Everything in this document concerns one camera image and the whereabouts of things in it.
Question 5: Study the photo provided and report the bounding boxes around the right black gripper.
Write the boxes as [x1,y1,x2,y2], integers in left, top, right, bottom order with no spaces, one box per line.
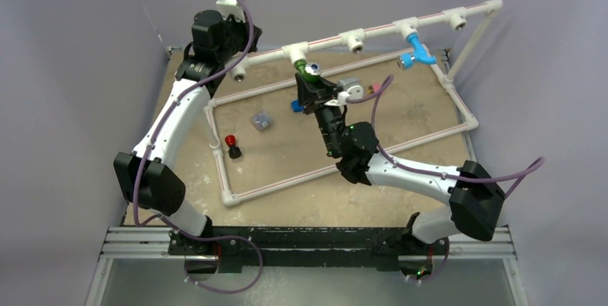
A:
[293,71,344,158]

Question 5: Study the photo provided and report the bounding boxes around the green water faucet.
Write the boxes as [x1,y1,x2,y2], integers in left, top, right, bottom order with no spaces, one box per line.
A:
[293,59,322,83]

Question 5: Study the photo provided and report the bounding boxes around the white PVC pipe frame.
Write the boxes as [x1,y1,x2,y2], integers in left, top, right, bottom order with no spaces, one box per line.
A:
[204,0,503,207]

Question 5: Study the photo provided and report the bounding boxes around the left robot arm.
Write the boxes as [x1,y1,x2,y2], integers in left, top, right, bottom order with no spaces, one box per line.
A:
[113,10,262,255]

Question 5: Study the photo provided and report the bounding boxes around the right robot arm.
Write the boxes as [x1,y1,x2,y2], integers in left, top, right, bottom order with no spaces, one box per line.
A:
[295,73,506,254]

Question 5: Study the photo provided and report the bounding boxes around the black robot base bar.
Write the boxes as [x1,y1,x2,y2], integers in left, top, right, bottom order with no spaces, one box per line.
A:
[168,226,449,277]

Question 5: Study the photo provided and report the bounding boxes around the blue water faucet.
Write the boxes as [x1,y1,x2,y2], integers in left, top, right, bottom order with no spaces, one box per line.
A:
[397,33,437,70]

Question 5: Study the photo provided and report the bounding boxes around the blue cube block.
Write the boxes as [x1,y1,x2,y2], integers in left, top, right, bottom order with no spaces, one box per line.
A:
[290,100,304,113]

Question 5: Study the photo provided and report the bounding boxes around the red and black knob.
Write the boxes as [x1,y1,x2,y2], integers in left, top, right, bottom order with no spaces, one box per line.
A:
[224,135,242,159]

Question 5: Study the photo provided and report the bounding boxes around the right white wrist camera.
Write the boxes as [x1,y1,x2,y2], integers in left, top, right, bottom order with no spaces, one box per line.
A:
[336,77,365,105]

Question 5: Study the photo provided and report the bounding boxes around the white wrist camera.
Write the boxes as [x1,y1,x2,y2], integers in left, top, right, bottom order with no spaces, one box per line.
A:
[215,0,246,22]
[336,77,365,105]

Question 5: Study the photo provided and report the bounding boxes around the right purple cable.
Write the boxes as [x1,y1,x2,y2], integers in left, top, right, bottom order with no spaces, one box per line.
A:
[344,74,546,198]

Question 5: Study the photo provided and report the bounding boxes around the purple cable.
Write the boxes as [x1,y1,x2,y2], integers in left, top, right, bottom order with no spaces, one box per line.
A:
[131,0,255,243]
[344,74,546,198]

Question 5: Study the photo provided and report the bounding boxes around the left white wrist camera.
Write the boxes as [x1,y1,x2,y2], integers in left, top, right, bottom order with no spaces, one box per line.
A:
[215,0,246,22]

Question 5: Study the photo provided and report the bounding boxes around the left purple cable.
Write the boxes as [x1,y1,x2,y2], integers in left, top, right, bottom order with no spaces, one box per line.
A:
[131,0,255,243]

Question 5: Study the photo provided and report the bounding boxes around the aluminium table frame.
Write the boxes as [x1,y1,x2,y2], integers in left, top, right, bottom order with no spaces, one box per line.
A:
[85,44,529,306]

